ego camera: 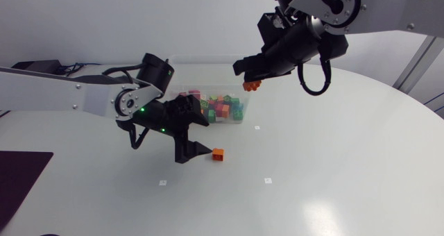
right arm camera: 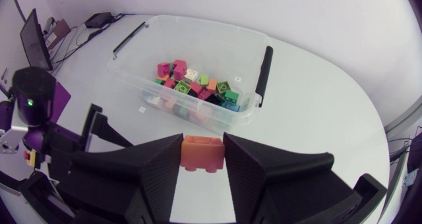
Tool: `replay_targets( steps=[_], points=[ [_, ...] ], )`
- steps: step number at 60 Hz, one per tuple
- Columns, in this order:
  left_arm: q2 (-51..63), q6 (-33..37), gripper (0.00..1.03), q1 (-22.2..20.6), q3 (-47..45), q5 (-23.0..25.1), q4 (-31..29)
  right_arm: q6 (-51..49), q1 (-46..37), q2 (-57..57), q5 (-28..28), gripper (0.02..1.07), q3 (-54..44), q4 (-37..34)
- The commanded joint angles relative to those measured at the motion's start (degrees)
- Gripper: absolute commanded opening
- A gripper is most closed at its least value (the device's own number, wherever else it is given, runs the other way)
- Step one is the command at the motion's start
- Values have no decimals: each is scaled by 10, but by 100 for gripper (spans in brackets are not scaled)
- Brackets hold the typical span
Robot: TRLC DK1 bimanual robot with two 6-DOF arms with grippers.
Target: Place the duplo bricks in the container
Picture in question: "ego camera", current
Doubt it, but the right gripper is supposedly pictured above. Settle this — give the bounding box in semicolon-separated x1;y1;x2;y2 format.
232;15;350;83

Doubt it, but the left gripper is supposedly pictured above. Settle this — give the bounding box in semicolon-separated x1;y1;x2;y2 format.
133;94;214;165

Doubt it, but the pile of toy bricks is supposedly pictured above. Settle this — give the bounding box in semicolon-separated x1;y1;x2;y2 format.
176;89;246;124

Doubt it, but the clear plastic container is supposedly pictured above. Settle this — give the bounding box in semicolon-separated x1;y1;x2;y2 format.
165;53;255;125

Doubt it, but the black power brick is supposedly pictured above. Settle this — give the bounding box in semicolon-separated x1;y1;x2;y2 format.
11;59;63;76

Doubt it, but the dark mat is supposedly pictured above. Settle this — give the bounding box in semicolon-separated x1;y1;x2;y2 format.
0;150;55;230

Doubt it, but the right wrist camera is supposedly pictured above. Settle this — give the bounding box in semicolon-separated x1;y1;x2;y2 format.
257;12;293;53

